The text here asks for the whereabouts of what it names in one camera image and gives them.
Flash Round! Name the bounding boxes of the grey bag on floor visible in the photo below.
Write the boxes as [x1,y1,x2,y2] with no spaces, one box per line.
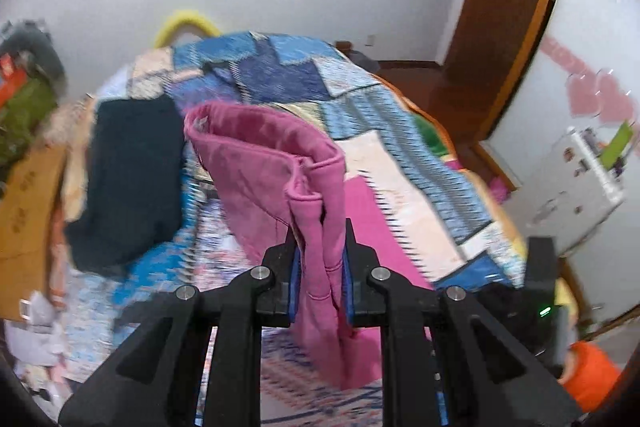
[346,50,381,75]

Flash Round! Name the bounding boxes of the white cabinet with stickers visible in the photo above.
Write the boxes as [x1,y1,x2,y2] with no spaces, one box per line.
[503,128,625,257]

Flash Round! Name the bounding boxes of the wooden bed post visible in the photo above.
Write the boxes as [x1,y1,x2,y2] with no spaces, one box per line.
[334,40,352,56]

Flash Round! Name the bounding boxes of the grey neck pillow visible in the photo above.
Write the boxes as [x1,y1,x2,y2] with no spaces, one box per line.
[1,20,67,98]

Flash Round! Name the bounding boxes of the orange box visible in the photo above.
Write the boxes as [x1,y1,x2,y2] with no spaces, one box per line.
[0,53,28,106]

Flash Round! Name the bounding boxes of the patchwork patterned bedspread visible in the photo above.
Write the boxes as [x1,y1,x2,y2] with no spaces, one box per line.
[44,32,526,426]

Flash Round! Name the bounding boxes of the brown wooden door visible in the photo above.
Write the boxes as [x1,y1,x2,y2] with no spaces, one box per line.
[431,0,551,142]

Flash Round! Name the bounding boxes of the yellow foam tube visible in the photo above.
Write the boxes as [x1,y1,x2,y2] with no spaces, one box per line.
[153,10,222,49]

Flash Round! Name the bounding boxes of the orange object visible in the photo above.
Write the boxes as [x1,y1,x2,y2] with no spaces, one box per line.
[559,340,620,413]

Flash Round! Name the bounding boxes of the dark navy folded garment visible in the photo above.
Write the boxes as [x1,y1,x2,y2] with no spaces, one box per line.
[65,95,184,277]

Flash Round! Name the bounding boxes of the pink pants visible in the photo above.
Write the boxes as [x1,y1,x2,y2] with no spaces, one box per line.
[184,102,427,389]

